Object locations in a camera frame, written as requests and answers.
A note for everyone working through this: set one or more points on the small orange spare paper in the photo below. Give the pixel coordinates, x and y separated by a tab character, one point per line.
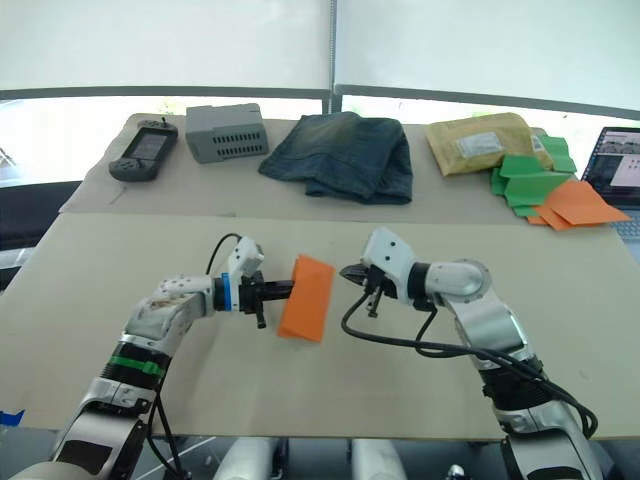
545	217

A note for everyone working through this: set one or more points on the orange paper sheet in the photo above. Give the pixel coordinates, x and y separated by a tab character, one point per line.
307	300

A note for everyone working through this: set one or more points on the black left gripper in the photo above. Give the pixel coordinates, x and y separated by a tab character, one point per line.
251	295

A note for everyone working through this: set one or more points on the blue tape piece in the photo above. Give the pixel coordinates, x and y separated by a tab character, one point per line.
11	418

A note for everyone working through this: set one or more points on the small shiny metal knob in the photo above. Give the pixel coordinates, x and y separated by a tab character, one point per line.
455	471

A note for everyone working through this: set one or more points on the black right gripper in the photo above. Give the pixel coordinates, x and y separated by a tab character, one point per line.
376	280

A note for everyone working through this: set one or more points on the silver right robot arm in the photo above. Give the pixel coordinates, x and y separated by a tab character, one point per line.
500	315

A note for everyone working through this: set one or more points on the open laptop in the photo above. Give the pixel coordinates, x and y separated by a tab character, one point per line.
615	160

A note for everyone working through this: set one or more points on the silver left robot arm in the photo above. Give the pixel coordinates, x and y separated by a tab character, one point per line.
165	310

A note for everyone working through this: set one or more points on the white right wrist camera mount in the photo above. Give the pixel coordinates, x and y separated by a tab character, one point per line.
390	255

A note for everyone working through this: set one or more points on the black furniture piece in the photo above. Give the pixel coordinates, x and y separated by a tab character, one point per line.
30	210

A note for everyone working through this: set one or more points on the large beige cardboard sheet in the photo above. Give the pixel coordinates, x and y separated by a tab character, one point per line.
150	250

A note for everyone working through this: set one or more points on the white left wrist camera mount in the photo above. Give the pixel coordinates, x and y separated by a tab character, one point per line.
245	252

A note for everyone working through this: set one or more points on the white roller blind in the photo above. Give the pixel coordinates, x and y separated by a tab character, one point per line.
485	45
165	45

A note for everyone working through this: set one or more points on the folded blue jeans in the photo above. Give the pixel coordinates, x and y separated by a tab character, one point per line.
340	155

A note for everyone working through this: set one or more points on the yellow padded envelope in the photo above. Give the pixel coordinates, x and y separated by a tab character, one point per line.
475	145

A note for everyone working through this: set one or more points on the black handheld controller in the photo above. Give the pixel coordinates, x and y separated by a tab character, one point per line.
142	150

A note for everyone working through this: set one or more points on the large orange spare paper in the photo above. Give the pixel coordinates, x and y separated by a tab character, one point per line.
580	202

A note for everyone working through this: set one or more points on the grey window frame post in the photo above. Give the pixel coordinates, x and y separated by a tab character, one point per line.
331	102

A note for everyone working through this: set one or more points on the grey vented plastic box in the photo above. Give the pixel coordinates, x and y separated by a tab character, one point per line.
225	130

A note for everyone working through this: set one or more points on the narrow beige cardboard sheet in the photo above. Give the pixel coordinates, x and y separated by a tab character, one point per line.
200	190

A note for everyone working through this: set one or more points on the green folded paper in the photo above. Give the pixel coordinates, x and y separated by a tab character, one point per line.
535	190
520	167
557	150
497	185

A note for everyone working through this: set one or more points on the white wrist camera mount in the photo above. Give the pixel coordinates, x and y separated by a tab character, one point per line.
245	252
390	255

